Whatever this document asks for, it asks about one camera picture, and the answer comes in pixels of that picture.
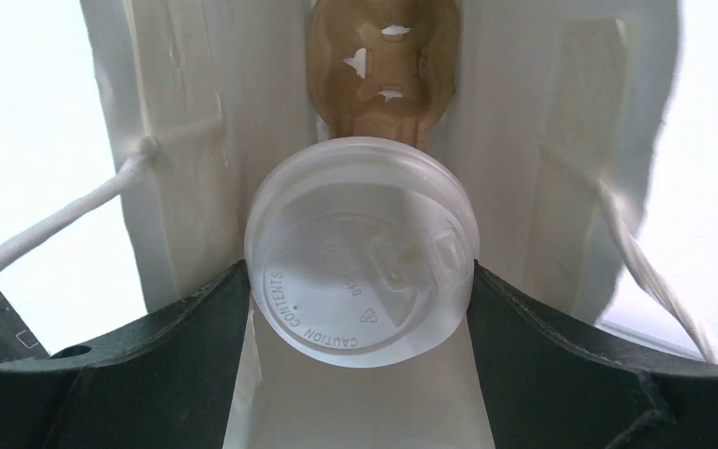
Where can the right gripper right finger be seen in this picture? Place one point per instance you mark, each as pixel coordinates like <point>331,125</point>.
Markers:
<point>549,380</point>

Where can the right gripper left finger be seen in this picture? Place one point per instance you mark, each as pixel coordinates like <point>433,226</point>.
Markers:
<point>163,381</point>

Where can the white plastic cup lid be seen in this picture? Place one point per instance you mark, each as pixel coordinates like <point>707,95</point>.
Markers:
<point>361,252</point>

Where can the light blue paper bag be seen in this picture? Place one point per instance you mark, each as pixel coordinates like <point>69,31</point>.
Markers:
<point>551,131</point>

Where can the brown pulp cup carrier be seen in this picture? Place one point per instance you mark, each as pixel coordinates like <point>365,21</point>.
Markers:
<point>383,69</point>

